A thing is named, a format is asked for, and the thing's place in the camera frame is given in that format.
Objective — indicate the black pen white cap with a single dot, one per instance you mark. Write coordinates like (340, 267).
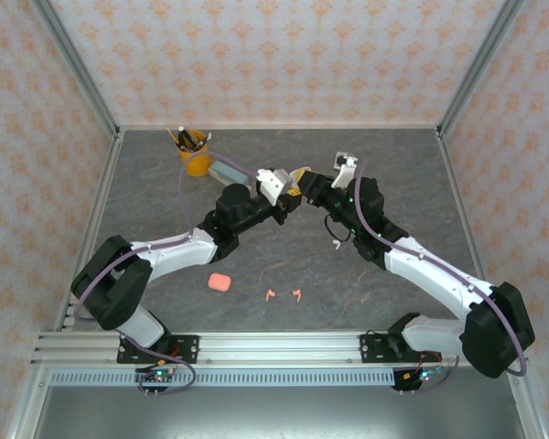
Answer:
(182, 135)

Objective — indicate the aluminium frame post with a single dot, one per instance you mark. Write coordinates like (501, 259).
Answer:
(81, 73)
(478, 68)

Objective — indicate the grey board eraser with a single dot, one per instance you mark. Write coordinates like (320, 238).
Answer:
(224, 170)

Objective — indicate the aluminium table edge rail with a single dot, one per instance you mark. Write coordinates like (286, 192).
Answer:
(112, 155)
(279, 126)
(469, 228)

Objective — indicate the white tipped pen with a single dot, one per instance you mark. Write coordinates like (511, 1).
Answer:
(205, 139)

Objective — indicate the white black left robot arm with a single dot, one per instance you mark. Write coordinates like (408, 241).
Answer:
(178, 251)

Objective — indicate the yellow pencil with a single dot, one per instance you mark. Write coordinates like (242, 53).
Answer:
(173, 136)

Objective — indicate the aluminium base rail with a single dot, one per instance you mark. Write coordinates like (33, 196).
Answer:
(279, 347)

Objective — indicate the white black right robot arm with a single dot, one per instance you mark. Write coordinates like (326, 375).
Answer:
(430, 270)

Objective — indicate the yellow pen cup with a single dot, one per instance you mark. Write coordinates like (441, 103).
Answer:
(196, 164)

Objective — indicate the grey metal sheet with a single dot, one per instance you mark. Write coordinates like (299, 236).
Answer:
(279, 411)

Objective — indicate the black marker pen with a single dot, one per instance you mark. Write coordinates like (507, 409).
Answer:
(192, 138)

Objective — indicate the pink earbuds charging case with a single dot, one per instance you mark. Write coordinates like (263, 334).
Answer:
(219, 281)

